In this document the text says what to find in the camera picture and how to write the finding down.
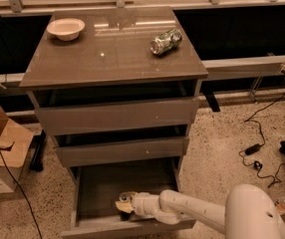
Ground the grey top drawer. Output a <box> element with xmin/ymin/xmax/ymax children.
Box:
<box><xmin>35</xmin><ymin>98</ymin><xmax>198</xmax><ymax>135</ymax></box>

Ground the black power adapter cable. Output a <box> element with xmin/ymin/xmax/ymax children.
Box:
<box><xmin>238</xmin><ymin>68</ymin><xmax>285</xmax><ymax>189</ymax></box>

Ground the black stand leg left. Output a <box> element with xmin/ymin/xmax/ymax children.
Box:
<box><xmin>29</xmin><ymin>130</ymin><xmax>46</xmax><ymax>172</ymax></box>

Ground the green soda can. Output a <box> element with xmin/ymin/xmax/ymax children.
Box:
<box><xmin>150</xmin><ymin>28</ymin><xmax>182</xmax><ymax>56</ymax></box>

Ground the white bowl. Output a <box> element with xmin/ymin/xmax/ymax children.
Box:
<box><xmin>47</xmin><ymin>18</ymin><xmax>85</xmax><ymax>41</ymax></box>

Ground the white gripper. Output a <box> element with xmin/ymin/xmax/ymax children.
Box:
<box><xmin>116</xmin><ymin>191</ymin><xmax>159</xmax><ymax>216</ymax></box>

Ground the cardboard box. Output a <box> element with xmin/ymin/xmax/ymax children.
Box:
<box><xmin>0</xmin><ymin>106</ymin><xmax>34</xmax><ymax>193</ymax></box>

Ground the grey middle drawer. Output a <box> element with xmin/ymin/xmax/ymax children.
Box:
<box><xmin>56</xmin><ymin>136</ymin><xmax>189</xmax><ymax>167</ymax></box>

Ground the black floor cable left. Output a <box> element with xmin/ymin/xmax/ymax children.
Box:
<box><xmin>0</xmin><ymin>112</ymin><xmax>44</xmax><ymax>239</ymax></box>

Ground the redbull can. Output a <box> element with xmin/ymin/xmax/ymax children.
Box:
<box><xmin>120</xmin><ymin>192</ymin><xmax>133</xmax><ymax>221</ymax></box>

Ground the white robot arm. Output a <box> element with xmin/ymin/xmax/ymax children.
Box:
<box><xmin>116</xmin><ymin>184</ymin><xmax>285</xmax><ymax>239</ymax></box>

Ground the grey drawer cabinet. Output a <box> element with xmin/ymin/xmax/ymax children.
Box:
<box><xmin>19</xmin><ymin>6</ymin><xmax>209</xmax><ymax>171</ymax></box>

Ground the grey open bottom drawer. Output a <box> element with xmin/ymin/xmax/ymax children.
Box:
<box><xmin>62</xmin><ymin>157</ymin><xmax>195</xmax><ymax>239</ymax></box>

